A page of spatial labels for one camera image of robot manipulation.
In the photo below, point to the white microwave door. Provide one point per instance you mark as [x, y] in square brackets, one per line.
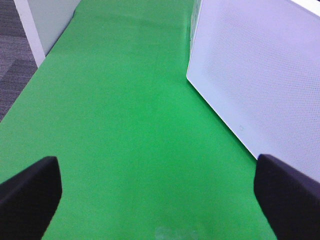
[257, 64]

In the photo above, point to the white microwave oven body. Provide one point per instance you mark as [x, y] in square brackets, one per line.
[194, 21]

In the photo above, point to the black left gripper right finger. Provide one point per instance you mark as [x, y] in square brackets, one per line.
[289, 199]

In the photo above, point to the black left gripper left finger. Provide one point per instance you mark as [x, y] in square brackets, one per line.
[29, 200]

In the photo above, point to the green table cloth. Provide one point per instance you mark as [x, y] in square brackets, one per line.
[142, 156]

